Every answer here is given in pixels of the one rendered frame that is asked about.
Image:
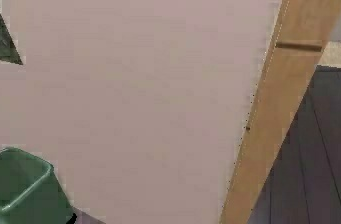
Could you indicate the green waste bin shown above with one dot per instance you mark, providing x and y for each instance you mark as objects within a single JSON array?
[{"x": 14, "y": 186}]

